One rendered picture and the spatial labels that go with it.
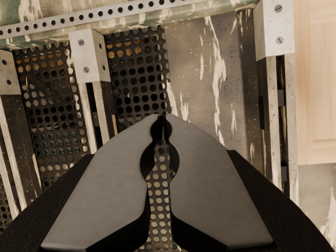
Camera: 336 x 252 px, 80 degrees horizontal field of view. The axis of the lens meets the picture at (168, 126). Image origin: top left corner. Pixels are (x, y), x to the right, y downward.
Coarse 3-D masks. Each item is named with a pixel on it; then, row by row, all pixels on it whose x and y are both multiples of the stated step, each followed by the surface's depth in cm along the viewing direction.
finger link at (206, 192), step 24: (168, 120) 11; (192, 144) 9; (216, 144) 9; (192, 168) 8; (216, 168) 8; (192, 192) 7; (216, 192) 7; (240, 192) 7; (192, 216) 6; (216, 216) 6; (240, 216) 6; (192, 240) 6; (216, 240) 5; (240, 240) 5; (264, 240) 5
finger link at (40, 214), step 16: (80, 160) 8; (64, 176) 8; (80, 176) 8; (48, 192) 7; (64, 192) 7; (32, 208) 6; (48, 208) 6; (16, 224) 6; (32, 224) 6; (48, 224) 6; (0, 240) 6; (16, 240) 6; (32, 240) 6
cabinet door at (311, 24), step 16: (304, 0) 47; (320, 0) 46; (304, 16) 47; (320, 16) 47; (304, 32) 48; (320, 32) 48; (304, 48) 48; (320, 48) 48; (304, 64) 49; (320, 64) 49; (304, 80) 50; (320, 80) 49; (304, 96) 50; (320, 96) 50; (304, 112) 51; (320, 112) 51; (304, 128) 51; (320, 128) 51; (304, 144) 52; (320, 144) 51; (304, 160) 53; (320, 160) 52
